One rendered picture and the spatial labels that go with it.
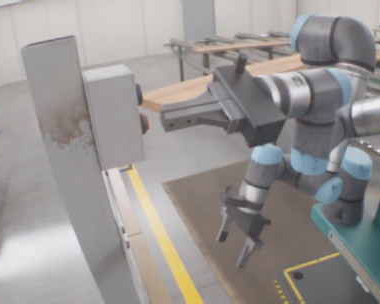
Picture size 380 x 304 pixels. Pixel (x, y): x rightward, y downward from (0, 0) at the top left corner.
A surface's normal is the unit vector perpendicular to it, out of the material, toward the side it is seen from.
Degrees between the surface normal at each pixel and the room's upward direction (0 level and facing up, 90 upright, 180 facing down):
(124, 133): 90
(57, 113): 90
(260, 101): 24
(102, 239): 90
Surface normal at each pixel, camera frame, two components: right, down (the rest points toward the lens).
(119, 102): 0.37, 0.41
